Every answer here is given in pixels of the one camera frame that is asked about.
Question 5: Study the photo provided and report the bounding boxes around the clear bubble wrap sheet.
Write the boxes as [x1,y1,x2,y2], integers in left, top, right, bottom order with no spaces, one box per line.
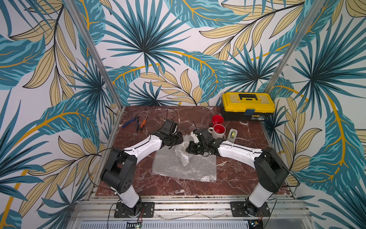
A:
[174,135,193,167]
[152,147,217,183]

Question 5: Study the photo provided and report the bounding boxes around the red mug black handle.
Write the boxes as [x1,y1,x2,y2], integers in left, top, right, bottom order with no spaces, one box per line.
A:
[209,114,224,127]

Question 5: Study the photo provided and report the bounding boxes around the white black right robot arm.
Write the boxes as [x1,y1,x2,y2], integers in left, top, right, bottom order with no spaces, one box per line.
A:
[186,128,290,217]

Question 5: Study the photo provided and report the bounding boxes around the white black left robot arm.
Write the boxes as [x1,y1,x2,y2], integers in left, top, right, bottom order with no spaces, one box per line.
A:
[100,119,183,217]

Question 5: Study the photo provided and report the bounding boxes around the white mug red inside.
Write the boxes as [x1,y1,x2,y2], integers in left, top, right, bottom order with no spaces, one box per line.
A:
[208,124,226,139]

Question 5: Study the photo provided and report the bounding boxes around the yellow black plastic toolbox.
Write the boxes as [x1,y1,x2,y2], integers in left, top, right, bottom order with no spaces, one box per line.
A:
[222,92,275,122]

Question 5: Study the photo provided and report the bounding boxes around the orange handled screwdriver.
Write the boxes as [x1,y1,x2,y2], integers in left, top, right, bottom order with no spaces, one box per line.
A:
[139,113,149,131]

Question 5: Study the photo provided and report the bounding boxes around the blue handled pliers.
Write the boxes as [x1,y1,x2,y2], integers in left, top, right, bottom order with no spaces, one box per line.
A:
[122,115,139,128]

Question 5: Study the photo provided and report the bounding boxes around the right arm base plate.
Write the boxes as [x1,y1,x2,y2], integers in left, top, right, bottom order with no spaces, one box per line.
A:
[230,201,270,217]

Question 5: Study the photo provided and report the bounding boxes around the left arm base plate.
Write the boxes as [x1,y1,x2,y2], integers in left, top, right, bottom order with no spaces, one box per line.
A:
[114,202,155,218]

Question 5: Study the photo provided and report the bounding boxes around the aluminium front frame rail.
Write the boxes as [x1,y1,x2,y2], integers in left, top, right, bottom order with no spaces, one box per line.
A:
[67,195,315,229]

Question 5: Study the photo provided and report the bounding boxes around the left aluminium corner post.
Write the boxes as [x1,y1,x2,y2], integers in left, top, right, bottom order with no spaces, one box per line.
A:
[64,0,124,111]

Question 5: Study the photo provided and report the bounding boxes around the aluminium corner post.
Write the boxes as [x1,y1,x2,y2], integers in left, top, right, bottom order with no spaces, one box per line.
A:
[64,0,124,111]
[264,0,326,94]

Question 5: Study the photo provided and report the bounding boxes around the right aluminium corner post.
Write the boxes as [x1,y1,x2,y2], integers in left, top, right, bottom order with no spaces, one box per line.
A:
[264,0,326,94]

